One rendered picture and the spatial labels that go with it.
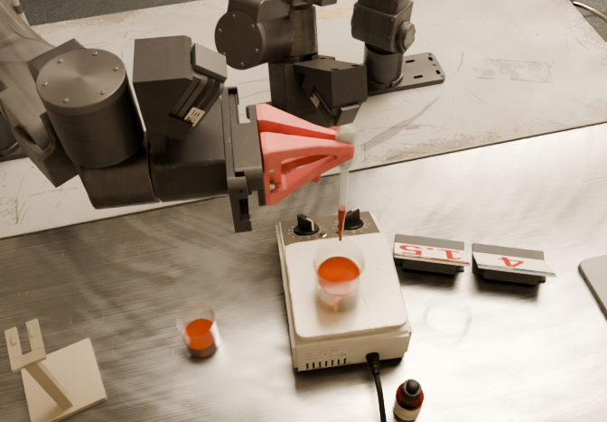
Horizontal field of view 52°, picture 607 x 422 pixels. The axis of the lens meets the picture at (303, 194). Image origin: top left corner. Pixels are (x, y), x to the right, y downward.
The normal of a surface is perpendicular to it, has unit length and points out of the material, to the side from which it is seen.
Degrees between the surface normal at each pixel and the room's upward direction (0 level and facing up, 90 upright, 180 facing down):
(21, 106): 21
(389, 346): 90
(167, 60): 2
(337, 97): 64
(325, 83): 76
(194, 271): 0
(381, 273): 0
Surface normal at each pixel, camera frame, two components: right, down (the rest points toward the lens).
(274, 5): 0.84, 0.43
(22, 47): 0.22, -0.39
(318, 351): 0.13, 0.77
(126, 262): -0.03, -0.62
